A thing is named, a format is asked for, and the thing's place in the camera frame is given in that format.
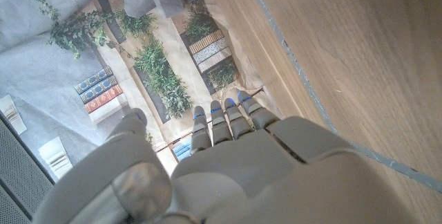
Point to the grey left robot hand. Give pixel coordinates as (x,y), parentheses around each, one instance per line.
(259,175)

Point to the grey tape strip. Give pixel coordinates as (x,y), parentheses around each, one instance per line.
(404,170)
(293,58)

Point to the printed fabric backdrop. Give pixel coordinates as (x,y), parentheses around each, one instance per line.
(69,61)

